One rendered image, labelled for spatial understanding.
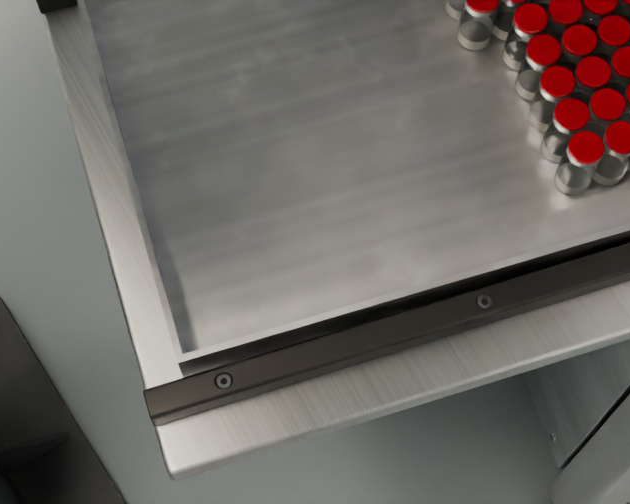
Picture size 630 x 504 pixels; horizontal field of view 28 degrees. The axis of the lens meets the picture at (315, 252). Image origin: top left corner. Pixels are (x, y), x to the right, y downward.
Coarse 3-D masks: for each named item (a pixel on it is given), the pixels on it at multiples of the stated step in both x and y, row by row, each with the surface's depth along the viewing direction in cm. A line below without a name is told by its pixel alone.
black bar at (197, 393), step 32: (608, 256) 72; (480, 288) 72; (512, 288) 72; (544, 288) 72; (576, 288) 72; (384, 320) 71; (416, 320) 71; (448, 320) 71; (480, 320) 72; (288, 352) 70; (320, 352) 70; (352, 352) 70; (384, 352) 71; (192, 384) 70; (224, 384) 70; (256, 384) 70; (288, 384) 71; (160, 416) 69
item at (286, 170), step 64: (128, 0) 81; (192, 0) 81; (256, 0) 81; (320, 0) 81; (384, 0) 81; (128, 64) 79; (192, 64) 79; (256, 64) 79; (320, 64) 79; (384, 64) 79; (448, 64) 79; (128, 128) 78; (192, 128) 78; (256, 128) 78; (320, 128) 78; (384, 128) 78; (448, 128) 78; (512, 128) 77; (192, 192) 76; (256, 192) 76; (320, 192) 76; (384, 192) 76; (448, 192) 76; (512, 192) 76; (192, 256) 74; (256, 256) 74; (320, 256) 74; (384, 256) 74; (448, 256) 74; (512, 256) 74; (576, 256) 73; (192, 320) 73; (256, 320) 73; (320, 320) 70
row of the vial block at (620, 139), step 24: (552, 0) 76; (576, 0) 75; (552, 24) 76; (576, 24) 76; (576, 48) 74; (576, 72) 74; (600, 72) 74; (576, 96) 75; (600, 96) 73; (600, 120) 73; (624, 144) 72; (600, 168) 74; (624, 168) 74
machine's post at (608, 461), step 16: (624, 400) 118; (624, 416) 118; (608, 432) 125; (624, 432) 120; (592, 448) 132; (608, 448) 127; (624, 448) 121; (576, 464) 140; (592, 464) 134; (608, 464) 128; (624, 464) 123; (560, 480) 149; (576, 480) 142; (592, 480) 136; (608, 480) 130; (624, 480) 126; (560, 496) 152; (576, 496) 144; (592, 496) 138; (608, 496) 134; (624, 496) 139
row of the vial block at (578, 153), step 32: (512, 0) 76; (512, 32) 76; (544, 32) 76; (512, 64) 78; (544, 64) 74; (544, 96) 74; (544, 128) 77; (576, 128) 72; (576, 160) 72; (576, 192) 75
